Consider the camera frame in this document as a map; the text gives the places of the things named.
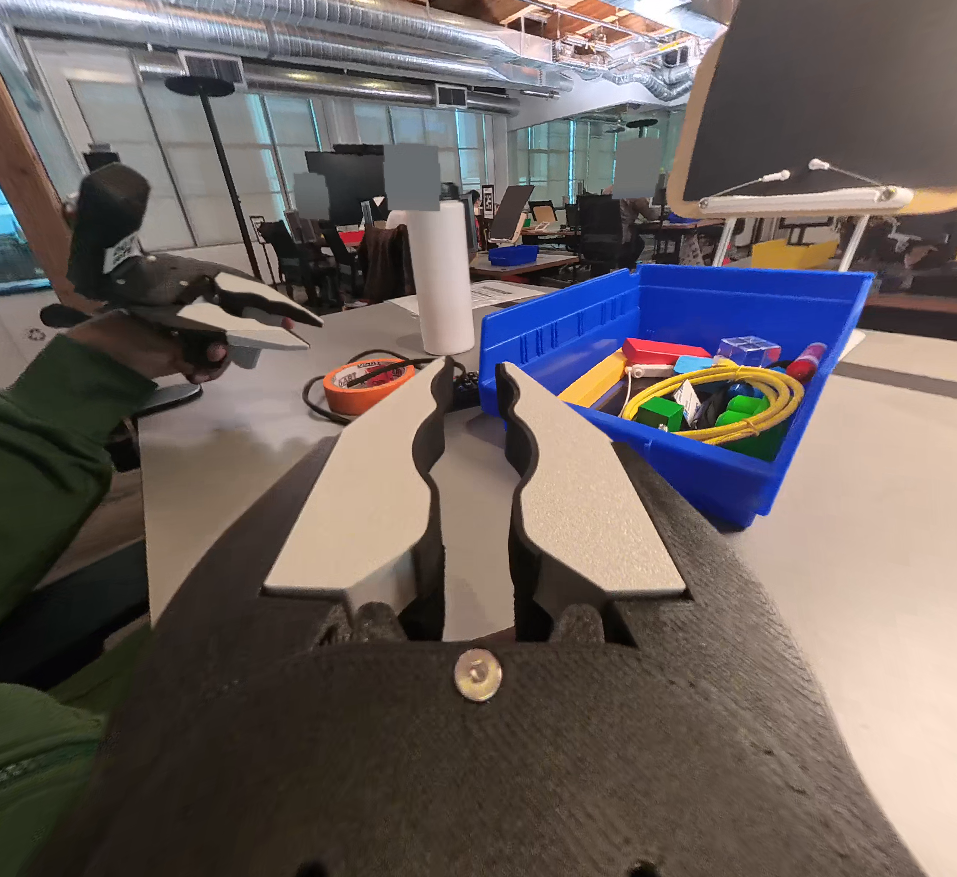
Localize person's left hand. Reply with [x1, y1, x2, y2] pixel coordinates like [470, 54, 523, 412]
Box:
[71, 310, 234, 386]

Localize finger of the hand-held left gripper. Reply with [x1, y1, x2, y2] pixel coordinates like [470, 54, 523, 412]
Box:
[213, 272, 325, 330]
[175, 300, 311, 371]

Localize bright green toy brick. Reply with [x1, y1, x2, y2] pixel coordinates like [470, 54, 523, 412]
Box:
[714, 395, 786, 459]

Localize brown jacket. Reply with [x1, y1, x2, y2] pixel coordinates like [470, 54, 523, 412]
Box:
[359, 223, 416, 302]

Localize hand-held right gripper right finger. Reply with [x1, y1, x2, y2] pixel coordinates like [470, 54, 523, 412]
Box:
[495, 360, 688, 644]

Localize black cable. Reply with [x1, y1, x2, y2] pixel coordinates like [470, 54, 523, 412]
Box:
[303, 350, 435, 426]

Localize person's green sweater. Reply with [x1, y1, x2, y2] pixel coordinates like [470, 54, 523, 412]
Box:
[0, 683, 109, 877]

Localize person's left forearm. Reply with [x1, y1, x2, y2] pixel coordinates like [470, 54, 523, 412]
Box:
[0, 335, 158, 620]

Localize black monitor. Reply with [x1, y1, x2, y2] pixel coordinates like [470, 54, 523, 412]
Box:
[305, 145, 390, 220]

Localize black office chair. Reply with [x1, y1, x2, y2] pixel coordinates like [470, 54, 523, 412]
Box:
[577, 195, 637, 271]

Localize blue plastic bin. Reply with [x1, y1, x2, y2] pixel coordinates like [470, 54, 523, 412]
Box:
[478, 264, 876, 530]

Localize paper sheets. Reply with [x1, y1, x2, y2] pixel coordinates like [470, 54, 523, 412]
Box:
[471, 279, 547, 306]

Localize yellow bin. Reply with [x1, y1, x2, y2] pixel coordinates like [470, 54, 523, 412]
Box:
[751, 238, 842, 271]

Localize wooden post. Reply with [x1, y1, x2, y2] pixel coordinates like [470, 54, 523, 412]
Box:
[0, 77, 83, 310]

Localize silver ventilation duct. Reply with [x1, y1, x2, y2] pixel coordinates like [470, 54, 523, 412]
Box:
[0, 0, 569, 97]

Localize white water bottle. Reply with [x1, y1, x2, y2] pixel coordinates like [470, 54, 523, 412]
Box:
[404, 198, 477, 356]

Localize yellow ethernet cable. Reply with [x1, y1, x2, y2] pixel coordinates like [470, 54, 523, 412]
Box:
[621, 365, 807, 444]

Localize clear plastic cube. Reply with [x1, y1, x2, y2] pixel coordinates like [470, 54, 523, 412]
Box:
[716, 336, 782, 368]

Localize orange tape roll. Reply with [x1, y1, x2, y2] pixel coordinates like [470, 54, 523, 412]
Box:
[323, 360, 416, 416]

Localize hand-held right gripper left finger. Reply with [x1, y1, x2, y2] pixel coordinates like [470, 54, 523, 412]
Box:
[262, 357, 457, 642]

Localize yellow block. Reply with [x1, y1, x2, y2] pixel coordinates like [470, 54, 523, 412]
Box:
[557, 350, 629, 407]

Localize red block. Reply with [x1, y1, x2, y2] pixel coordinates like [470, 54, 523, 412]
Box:
[622, 337, 711, 367]

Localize white board stand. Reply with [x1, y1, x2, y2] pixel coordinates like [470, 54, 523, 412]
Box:
[699, 159, 917, 273]

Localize dark green block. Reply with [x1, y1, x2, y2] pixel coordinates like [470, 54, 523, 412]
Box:
[636, 397, 685, 433]

